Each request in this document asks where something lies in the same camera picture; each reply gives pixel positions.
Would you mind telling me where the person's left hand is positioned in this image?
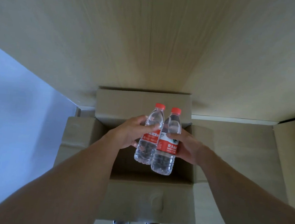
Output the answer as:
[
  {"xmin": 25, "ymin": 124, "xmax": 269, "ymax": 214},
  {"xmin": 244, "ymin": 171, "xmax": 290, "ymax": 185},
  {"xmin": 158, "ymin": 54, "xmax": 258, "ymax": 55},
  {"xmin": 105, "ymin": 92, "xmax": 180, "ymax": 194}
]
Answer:
[{"xmin": 106, "ymin": 112, "xmax": 162, "ymax": 153}]

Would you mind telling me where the person's right hand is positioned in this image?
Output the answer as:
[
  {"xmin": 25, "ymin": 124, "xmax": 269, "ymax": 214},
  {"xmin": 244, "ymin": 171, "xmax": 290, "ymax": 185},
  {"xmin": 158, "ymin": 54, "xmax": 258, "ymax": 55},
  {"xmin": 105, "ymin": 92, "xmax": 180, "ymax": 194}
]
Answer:
[{"xmin": 164, "ymin": 127, "xmax": 208, "ymax": 167}]

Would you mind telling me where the red-cap water bottle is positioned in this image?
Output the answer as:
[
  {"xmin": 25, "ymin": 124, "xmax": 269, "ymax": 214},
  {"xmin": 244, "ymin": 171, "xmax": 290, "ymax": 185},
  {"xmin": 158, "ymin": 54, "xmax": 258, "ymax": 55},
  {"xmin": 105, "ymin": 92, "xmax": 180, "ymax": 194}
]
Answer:
[
  {"xmin": 133, "ymin": 101, "xmax": 167, "ymax": 166},
  {"xmin": 149, "ymin": 106, "xmax": 184, "ymax": 177}
]

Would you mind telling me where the brown cardboard box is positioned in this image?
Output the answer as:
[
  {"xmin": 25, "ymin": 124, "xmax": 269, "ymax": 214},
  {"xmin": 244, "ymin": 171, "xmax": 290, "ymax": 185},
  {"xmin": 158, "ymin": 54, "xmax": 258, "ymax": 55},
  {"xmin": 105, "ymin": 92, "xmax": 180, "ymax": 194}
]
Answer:
[{"xmin": 49, "ymin": 83, "xmax": 219, "ymax": 224}]

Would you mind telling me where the person's left forearm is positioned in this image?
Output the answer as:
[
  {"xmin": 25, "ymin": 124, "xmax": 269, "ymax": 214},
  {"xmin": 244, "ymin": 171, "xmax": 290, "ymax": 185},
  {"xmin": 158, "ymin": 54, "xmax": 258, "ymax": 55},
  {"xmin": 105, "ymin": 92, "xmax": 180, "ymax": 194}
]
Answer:
[{"xmin": 0, "ymin": 127, "xmax": 122, "ymax": 224}]

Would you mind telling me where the person's right forearm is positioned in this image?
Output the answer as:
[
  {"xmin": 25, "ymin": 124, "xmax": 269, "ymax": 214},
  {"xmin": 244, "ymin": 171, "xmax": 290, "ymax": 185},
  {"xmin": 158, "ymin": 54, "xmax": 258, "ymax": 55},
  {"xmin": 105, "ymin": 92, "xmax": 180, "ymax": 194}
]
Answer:
[{"xmin": 193, "ymin": 148, "xmax": 295, "ymax": 224}]

